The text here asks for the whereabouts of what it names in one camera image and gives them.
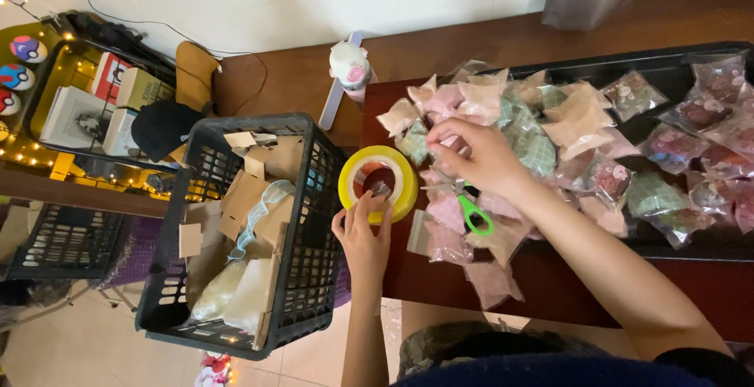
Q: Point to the person's left hand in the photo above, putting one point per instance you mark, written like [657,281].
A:
[365,251]

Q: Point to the person's right hand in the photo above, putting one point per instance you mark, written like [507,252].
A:
[486,160]

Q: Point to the yellow packing tape roll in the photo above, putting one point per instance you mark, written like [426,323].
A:
[406,186]

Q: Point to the empty clear plastic sleeve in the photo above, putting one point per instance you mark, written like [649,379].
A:
[417,234]

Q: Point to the pile of pastel wrapped packets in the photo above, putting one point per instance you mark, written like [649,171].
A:
[580,122]

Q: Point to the clear plastic ribbon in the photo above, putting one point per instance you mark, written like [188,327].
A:
[259,210]

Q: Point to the person's camouflage shorts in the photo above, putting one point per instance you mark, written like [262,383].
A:
[447,343]

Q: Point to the white plastic bag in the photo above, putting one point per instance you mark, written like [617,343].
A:
[247,295]

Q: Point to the heap of cardboard pieces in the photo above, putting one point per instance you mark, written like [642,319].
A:
[247,195]

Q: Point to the white pink water bottle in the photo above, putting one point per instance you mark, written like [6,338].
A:
[348,69]

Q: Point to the red white plush toy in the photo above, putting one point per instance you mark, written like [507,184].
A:
[213,370]

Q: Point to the black tray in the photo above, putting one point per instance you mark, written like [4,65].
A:
[654,60]

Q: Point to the person's dark blue shirt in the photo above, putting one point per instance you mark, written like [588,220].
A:
[559,372]

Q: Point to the purple woven stool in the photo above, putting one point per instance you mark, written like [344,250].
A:
[135,251]

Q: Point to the black cap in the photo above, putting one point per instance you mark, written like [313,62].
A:
[165,130]

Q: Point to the pile of clear floral packets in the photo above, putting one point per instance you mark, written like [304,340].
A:
[716,116]

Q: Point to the brown suede pouch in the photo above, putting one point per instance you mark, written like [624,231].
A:
[195,74]

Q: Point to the empty black plastic crate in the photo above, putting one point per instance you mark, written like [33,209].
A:
[65,245]

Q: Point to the red white toy ball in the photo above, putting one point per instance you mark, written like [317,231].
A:
[8,103]

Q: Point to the blue white toy ball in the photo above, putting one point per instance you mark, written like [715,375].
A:
[15,77]

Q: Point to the purple white toy ball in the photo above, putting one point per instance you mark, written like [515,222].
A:
[28,49]

